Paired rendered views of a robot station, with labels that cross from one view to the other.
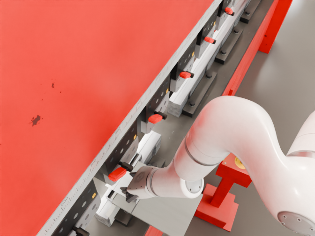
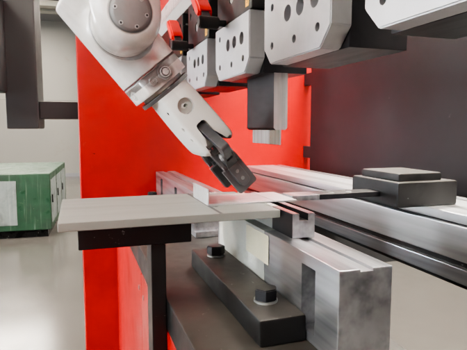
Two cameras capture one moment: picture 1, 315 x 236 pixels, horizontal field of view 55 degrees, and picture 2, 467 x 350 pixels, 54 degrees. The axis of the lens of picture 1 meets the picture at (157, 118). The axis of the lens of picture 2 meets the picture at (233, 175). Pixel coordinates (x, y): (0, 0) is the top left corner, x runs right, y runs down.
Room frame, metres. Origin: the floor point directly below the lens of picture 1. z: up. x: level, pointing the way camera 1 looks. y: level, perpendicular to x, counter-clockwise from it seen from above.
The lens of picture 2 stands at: (0.88, -0.38, 1.10)
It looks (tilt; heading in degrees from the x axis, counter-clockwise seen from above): 6 degrees down; 136
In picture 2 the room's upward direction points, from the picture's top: straight up
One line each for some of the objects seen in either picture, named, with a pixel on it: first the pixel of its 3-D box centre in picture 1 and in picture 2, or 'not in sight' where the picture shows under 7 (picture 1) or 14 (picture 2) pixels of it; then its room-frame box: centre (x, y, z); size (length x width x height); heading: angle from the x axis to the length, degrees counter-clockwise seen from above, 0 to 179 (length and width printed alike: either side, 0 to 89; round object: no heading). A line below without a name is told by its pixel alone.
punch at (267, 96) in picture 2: not in sight; (265, 110); (0.44, 0.11, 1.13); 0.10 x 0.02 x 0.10; 154
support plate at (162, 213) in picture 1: (158, 198); (163, 207); (0.37, -0.02, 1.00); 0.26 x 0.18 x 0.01; 64
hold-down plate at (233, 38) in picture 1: (229, 44); not in sight; (1.32, -0.37, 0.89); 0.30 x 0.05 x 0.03; 154
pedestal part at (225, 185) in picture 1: (224, 185); not in sight; (0.70, -0.41, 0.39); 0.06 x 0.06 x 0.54; 68
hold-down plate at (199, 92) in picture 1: (200, 92); not in sight; (0.96, -0.20, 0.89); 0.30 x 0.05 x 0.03; 154
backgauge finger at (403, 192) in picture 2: not in sight; (362, 187); (0.51, 0.26, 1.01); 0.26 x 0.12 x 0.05; 64
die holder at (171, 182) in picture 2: not in sight; (183, 197); (-0.06, 0.35, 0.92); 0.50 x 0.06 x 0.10; 154
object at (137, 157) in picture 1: (124, 175); (270, 211); (0.46, 0.11, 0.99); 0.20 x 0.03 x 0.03; 154
